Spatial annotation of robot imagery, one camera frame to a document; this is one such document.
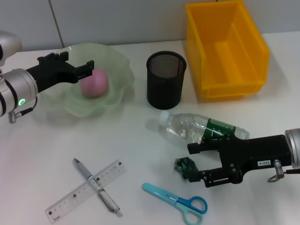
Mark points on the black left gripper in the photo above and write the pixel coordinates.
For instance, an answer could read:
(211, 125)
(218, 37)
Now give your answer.
(51, 73)

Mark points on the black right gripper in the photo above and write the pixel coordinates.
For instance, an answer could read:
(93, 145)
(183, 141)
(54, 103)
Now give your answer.
(255, 152)

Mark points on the pink peach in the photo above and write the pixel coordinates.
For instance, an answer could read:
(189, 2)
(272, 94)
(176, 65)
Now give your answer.
(96, 84)

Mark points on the clear green-label water bottle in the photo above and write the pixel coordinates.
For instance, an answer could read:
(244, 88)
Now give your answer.
(182, 129)

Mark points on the pale green glass fruit plate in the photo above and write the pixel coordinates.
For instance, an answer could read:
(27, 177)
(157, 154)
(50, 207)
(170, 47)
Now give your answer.
(112, 70)

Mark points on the blue capped scissors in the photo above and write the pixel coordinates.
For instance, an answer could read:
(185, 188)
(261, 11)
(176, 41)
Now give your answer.
(159, 192)

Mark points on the black mesh pen cup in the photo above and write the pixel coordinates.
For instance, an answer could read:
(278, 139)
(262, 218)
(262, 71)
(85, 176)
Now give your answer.
(164, 89)

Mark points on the grey clear pen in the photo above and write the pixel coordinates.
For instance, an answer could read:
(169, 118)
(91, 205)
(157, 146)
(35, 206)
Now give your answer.
(105, 199)

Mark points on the clear plastic ruler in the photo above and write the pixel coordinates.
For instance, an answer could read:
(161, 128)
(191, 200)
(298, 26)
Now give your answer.
(70, 199)

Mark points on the yellow plastic storage bin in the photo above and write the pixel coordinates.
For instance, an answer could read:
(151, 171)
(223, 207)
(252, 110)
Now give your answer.
(234, 58)

